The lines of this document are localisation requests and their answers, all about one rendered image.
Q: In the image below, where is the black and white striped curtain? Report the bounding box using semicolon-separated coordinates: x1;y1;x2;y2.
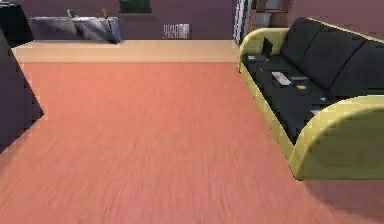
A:
233;0;254;46

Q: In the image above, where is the white remote control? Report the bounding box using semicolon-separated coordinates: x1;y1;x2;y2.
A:
271;71;292;87

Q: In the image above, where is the yellow sofa with black cushions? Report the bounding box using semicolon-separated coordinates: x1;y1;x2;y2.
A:
237;17;384;182

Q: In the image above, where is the dark framed window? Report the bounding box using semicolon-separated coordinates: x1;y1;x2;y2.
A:
118;0;153;14

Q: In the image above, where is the dark purple cabinet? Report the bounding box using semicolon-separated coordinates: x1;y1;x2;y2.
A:
0;29;45;155

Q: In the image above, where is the brown wooden shelf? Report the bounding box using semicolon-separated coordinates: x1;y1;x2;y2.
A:
248;0;290;34

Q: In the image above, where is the black corner furniture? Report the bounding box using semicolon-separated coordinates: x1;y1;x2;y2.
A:
0;1;34;48

